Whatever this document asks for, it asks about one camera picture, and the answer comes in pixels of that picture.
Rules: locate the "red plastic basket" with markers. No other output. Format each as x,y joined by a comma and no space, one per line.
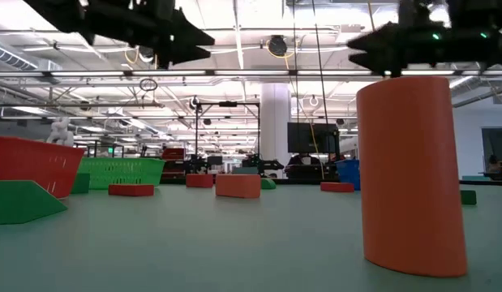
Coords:
31,162

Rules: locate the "white robot figure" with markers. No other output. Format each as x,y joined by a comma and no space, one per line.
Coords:
61,134

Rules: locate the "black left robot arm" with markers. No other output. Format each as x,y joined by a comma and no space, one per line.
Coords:
56,14

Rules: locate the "green long slanted block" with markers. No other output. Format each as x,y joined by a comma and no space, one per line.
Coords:
19,203

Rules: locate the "red cabinet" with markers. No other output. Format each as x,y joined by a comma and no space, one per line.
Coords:
173,154

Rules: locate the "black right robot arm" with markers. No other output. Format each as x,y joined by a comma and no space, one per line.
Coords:
469,12

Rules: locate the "orange long rounded block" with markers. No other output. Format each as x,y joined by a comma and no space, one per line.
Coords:
410,174

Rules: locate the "orange rectangular block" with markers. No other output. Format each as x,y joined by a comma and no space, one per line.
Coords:
238,186

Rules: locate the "white round pillar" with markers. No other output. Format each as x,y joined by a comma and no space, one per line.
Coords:
275,117

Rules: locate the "black background robot arm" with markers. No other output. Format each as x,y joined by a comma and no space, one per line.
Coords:
263,164

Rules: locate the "green small block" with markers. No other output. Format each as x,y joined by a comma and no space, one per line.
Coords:
468,197

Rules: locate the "green half-round block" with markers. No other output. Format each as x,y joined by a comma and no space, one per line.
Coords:
267,184

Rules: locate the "black metal frame rig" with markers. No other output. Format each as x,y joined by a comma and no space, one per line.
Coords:
196,134

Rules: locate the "person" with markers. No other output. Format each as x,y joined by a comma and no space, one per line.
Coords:
495,164

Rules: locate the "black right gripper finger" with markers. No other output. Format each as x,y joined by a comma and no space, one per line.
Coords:
382,40
382,63

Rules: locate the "black table frame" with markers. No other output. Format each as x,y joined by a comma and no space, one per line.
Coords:
299,181

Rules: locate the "green plastic basket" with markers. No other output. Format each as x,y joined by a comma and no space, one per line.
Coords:
121,172

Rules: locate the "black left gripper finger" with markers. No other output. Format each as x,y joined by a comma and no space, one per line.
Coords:
185,32
185,54

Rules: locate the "blue plastic basket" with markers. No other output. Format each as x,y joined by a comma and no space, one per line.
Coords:
350,172

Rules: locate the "green cube block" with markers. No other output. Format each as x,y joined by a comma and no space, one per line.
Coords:
80,183

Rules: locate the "black monitor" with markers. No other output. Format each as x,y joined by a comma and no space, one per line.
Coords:
311,138

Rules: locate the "red rectangular block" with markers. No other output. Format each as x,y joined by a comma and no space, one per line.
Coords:
199,181

